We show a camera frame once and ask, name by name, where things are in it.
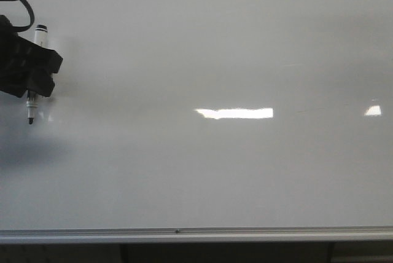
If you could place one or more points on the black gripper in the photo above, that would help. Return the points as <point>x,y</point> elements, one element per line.
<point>18,58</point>

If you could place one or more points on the white whiteboard marker black tip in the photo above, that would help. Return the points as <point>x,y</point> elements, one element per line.
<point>41,35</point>

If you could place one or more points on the white glossy whiteboard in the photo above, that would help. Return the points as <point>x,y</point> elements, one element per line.
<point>206,113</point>

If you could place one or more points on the aluminium whiteboard bottom frame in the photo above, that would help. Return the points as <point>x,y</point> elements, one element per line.
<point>196,235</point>

